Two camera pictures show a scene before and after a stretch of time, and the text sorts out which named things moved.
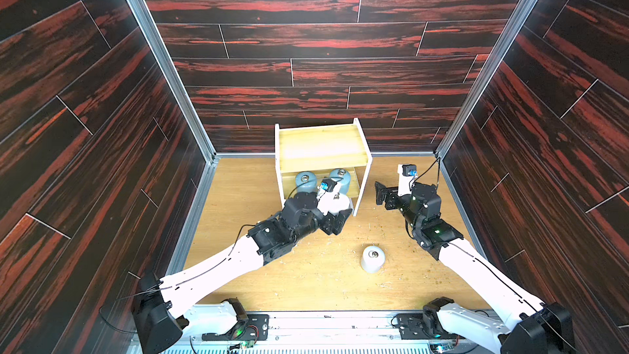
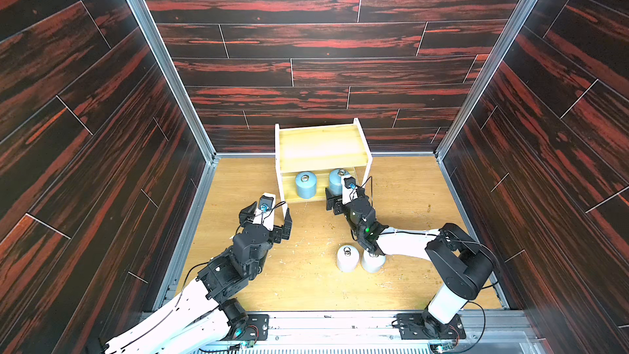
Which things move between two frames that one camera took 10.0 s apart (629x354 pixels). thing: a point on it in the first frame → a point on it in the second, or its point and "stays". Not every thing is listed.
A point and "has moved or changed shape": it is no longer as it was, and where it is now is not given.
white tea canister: (337, 201) has moved or changed shape
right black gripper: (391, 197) → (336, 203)
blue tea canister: (305, 182) stays
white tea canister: (373, 259) stays
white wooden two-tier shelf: (322, 148) stays
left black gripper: (337, 222) → (276, 234)
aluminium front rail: (335, 333) stays
